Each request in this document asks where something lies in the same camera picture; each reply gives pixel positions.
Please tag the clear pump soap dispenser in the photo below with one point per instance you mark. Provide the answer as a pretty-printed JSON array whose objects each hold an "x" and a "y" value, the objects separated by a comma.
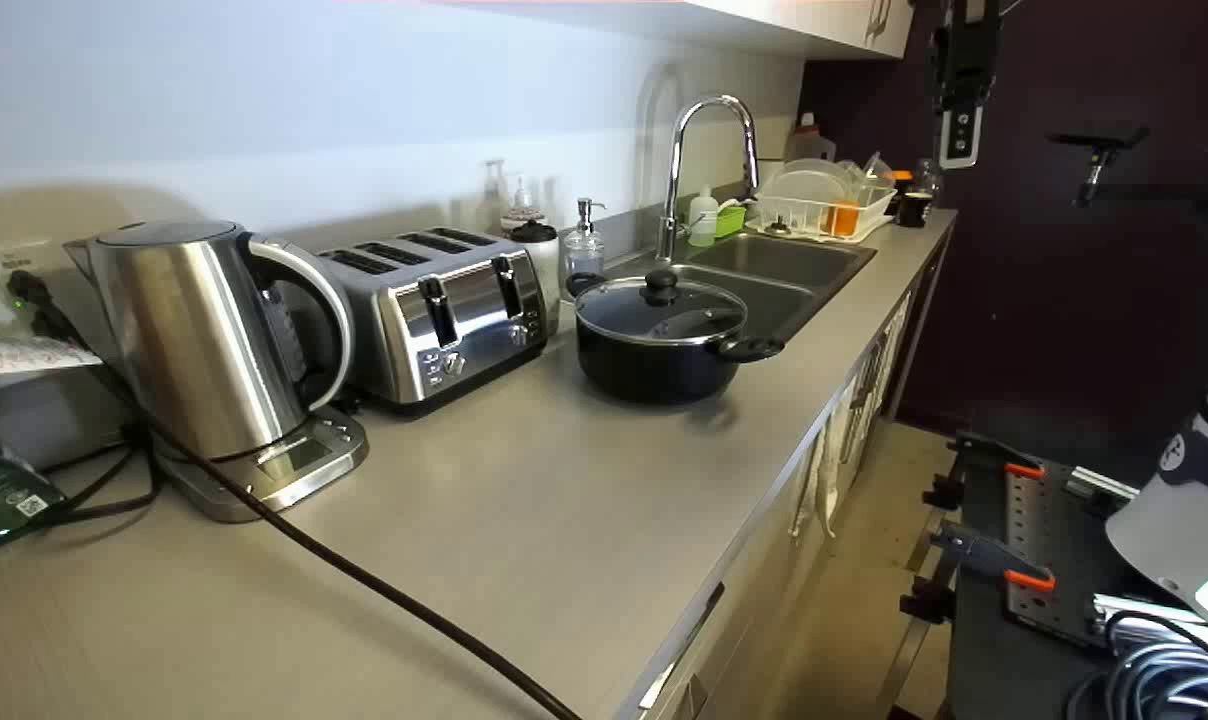
[{"x": 582, "y": 245}]

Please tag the stainless steel electric kettle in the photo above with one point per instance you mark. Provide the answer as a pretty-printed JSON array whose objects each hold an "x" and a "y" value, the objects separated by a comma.
[{"x": 191, "y": 332}]

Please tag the black robot table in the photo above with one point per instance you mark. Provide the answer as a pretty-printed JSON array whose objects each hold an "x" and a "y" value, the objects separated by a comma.
[{"x": 1005, "y": 675}]

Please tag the aluminium rail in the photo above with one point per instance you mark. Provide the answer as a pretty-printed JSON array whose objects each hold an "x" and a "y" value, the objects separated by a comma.
[{"x": 1104, "y": 480}]

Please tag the black mug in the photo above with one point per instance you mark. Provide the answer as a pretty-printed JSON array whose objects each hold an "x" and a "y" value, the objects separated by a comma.
[{"x": 915, "y": 211}]

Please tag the clear glass bottle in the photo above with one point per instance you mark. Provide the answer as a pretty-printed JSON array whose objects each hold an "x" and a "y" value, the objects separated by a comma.
[{"x": 494, "y": 203}]

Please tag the brown bottle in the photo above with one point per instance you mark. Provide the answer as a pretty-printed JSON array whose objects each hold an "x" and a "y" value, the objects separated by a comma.
[{"x": 804, "y": 141}]

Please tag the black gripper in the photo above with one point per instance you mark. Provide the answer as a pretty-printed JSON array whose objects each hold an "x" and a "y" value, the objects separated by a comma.
[{"x": 965, "y": 52}]

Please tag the orange cup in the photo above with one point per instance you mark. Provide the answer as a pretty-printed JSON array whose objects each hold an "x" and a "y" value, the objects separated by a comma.
[{"x": 846, "y": 217}]

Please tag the black cooking pot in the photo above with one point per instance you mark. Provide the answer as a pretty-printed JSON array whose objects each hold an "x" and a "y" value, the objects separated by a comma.
[{"x": 647, "y": 378}]

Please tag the steel kettle base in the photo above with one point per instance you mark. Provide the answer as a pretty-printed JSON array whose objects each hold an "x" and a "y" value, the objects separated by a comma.
[{"x": 306, "y": 461}]

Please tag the white wrapped box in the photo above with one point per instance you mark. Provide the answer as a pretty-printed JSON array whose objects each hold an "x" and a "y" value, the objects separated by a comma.
[{"x": 27, "y": 387}]

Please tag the green sponge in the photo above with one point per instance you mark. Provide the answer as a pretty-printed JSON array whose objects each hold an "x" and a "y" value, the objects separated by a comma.
[{"x": 731, "y": 223}]

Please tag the clear drinking glass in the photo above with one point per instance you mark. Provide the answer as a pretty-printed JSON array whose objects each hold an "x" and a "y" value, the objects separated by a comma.
[{"x": 927, "y": 177}]

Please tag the white dish rack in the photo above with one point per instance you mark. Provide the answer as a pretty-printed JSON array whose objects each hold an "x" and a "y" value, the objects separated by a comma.
[{"x": 804, "y": 203}]

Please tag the white canister black lid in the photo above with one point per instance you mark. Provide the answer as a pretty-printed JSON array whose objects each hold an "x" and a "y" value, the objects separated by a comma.
[{"x": 538, "y": 262}]

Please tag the green packet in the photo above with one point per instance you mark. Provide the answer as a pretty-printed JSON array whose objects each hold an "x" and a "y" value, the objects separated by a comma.
[{"x": 6, "y": 500}]

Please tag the chrome gooseneck faucet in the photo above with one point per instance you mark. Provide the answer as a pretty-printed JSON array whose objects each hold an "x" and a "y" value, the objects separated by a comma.
[{"x": 709, "y": 106}]

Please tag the stainless steel four-slot toaster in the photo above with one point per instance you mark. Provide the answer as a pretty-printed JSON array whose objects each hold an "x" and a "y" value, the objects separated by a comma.
[{"x": 447, "y": 322}]

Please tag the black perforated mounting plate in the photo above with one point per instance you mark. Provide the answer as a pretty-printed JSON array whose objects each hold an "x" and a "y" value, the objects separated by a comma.
[{"x": 1048, "y": 545}]

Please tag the clear bottle green soap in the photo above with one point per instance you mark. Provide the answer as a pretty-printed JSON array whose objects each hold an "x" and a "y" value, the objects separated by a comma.
[{"x": 700, "y": 224}]

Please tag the glass pot lid black knob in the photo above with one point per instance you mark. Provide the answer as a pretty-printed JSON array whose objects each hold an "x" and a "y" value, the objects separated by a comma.
[{"x": 689, "y": 318}]

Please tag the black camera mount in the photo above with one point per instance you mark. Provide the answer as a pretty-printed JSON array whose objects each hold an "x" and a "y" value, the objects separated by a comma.
[{"x": 1096, "y": 141}]

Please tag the stainless steel double sink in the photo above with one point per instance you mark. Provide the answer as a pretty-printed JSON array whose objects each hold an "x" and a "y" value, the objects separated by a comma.
[{"x": 796, "y": 264}]

